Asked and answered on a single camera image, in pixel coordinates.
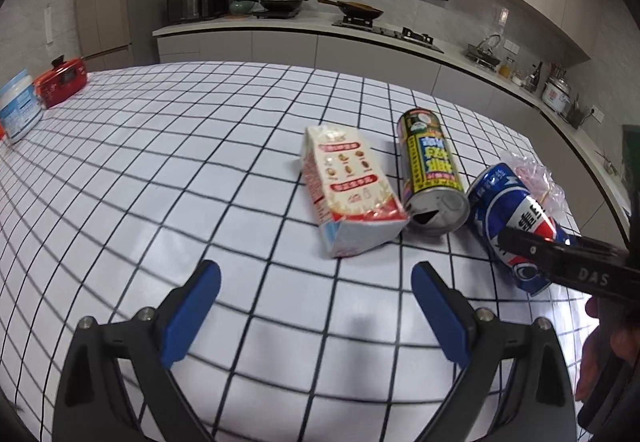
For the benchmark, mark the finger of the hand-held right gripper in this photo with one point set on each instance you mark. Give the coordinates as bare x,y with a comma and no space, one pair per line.
565,264

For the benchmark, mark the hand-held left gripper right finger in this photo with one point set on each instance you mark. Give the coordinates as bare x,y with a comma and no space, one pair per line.
442,317

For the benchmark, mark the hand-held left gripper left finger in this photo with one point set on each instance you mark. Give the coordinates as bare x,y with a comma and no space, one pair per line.
192,312

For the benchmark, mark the blue soda can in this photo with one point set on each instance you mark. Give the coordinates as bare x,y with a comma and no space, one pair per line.
500,207

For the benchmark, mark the person's right hand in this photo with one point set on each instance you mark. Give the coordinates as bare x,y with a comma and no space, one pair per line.
592,362

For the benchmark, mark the crumpled clear plastic bag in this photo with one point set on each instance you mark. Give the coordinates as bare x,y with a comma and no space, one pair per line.
535,177

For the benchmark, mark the white checkered tablecloth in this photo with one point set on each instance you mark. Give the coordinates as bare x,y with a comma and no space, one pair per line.
150,172

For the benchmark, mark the dark utensil holder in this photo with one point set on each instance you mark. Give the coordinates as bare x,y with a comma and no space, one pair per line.
579,115

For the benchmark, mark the yellow black drink can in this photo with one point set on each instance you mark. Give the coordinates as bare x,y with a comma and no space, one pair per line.
430,157

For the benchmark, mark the white red milk carton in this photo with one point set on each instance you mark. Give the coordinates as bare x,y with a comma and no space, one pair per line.
350,182

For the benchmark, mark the white rice cooker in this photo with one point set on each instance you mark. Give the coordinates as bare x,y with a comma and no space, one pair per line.
557,95

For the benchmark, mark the dark glass bottle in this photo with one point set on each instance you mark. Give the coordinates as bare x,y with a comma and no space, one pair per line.
536,78

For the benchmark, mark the yellow liquid bottle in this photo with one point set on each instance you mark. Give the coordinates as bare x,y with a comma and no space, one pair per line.
506,68

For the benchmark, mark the chrome sink faucet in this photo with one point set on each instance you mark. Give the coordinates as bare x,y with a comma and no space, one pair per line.
485,52

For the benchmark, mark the white plastic tub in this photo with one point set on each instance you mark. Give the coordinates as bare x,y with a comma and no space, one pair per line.
17,107

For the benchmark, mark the grey kitchen counter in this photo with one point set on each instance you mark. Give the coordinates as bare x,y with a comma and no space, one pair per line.
280,47

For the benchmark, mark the black gas stove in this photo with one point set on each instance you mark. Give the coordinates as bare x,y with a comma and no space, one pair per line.
390,35

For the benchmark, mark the black toaster oven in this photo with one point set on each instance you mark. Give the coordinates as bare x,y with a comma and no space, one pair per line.
197,6

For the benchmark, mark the black induction cooker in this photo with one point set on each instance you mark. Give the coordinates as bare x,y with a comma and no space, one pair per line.
275,14

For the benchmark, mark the green ceramic vase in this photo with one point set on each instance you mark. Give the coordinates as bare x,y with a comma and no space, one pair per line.
240,2

